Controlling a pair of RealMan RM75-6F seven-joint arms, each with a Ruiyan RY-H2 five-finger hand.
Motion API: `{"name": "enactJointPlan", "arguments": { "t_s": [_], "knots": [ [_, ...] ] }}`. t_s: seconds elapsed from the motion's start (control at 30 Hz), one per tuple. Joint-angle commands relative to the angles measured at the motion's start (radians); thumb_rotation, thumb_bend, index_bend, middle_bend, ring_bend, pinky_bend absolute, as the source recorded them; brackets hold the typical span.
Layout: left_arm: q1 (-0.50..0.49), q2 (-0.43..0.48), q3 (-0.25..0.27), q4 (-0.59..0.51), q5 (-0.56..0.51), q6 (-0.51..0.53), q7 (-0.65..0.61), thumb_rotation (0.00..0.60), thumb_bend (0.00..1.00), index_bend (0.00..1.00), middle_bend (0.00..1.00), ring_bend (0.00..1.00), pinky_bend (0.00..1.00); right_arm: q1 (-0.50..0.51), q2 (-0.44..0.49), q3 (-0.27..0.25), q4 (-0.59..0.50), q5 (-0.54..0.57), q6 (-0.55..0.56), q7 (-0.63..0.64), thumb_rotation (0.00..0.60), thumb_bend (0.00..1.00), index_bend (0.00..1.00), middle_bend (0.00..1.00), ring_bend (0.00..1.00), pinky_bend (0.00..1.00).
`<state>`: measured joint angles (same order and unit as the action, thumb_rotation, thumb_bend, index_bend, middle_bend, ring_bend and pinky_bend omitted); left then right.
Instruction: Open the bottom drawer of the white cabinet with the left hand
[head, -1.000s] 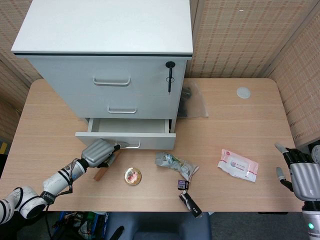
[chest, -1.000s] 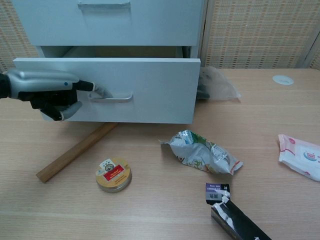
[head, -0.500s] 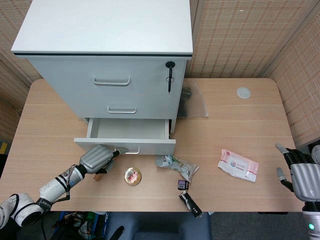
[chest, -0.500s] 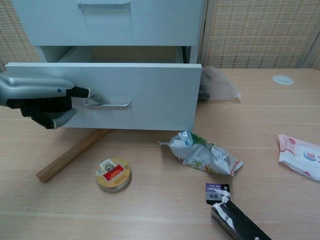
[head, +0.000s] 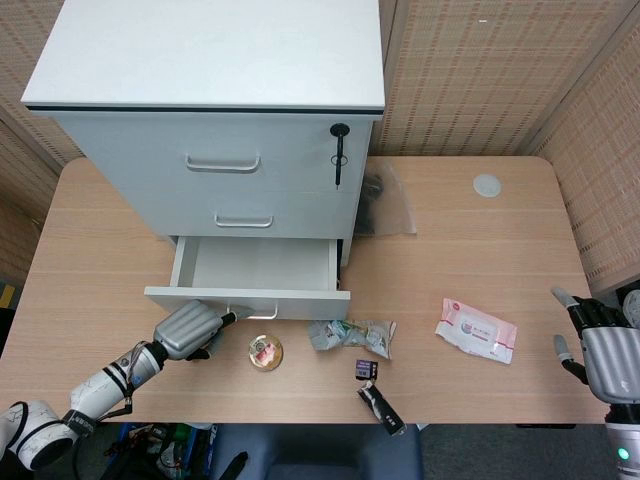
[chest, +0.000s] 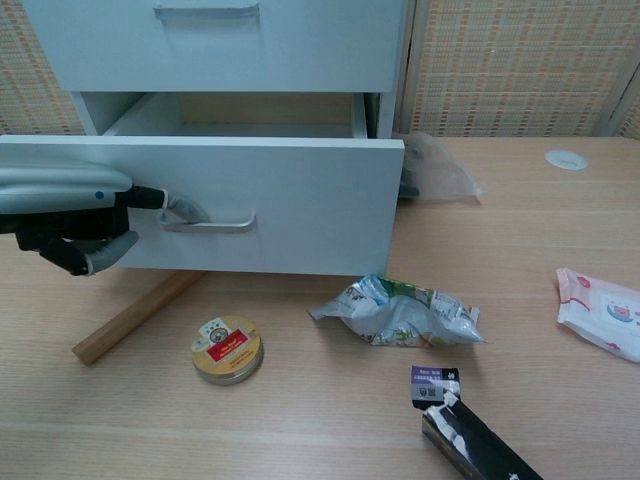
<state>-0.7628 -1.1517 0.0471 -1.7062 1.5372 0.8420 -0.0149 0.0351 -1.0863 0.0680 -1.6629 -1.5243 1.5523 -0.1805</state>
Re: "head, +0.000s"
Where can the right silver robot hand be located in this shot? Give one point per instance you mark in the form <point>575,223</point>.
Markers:
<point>610,350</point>

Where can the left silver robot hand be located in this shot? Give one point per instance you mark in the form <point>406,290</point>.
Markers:
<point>187,327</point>

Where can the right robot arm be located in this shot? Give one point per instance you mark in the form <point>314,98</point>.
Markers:
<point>622,435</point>

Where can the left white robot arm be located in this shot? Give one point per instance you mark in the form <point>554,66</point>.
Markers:
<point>95,390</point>

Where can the white cabinet body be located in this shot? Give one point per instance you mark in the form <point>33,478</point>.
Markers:
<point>200,50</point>

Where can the round gold tin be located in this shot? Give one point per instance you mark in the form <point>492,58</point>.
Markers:
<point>265,353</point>

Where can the pink wet wipes pack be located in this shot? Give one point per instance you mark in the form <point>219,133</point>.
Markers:
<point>475,331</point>

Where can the crumpled snack bag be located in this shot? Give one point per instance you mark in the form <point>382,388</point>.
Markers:
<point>350,337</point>

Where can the black snack bar wrapper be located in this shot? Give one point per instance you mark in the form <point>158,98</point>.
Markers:
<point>380,405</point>

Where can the clear plastic bag, black parts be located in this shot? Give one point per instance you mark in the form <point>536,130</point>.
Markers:
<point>395,205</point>

